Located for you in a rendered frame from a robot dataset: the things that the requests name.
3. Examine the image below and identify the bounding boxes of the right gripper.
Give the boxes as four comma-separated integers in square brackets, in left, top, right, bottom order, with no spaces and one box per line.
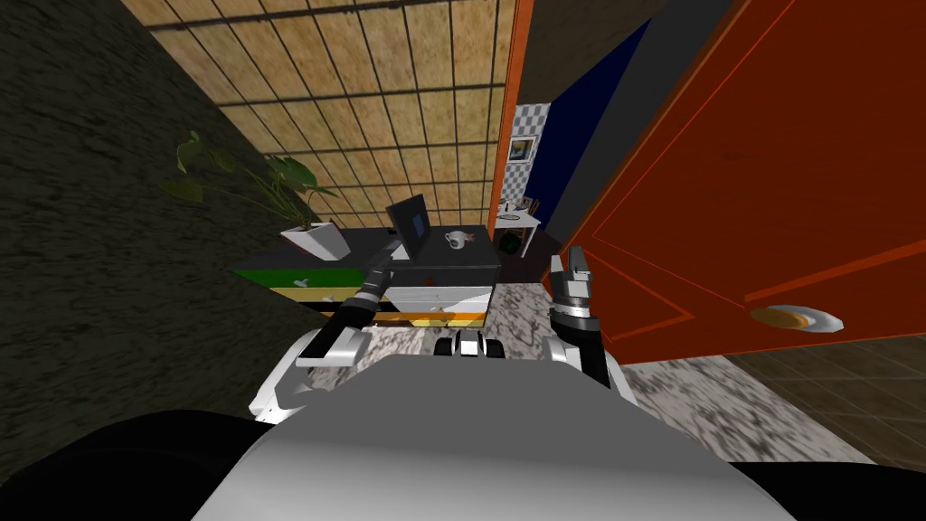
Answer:
[549,245,596,307]

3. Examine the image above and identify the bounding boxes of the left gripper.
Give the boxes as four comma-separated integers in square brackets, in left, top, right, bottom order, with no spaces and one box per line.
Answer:
[364,242,406,297]

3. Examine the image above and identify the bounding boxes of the small white table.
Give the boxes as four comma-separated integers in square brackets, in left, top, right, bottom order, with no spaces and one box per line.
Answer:
[493,194,543,259]

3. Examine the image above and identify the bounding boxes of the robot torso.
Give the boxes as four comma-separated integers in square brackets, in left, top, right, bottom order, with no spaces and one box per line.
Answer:
[189,328,798,521]

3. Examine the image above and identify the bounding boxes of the red door leaf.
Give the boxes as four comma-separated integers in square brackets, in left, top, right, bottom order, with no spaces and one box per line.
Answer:
[541,0,926,366]

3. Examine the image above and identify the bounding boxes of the silver and gold door handle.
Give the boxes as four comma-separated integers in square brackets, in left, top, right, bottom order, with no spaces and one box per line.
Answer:
[748,304,846,335]

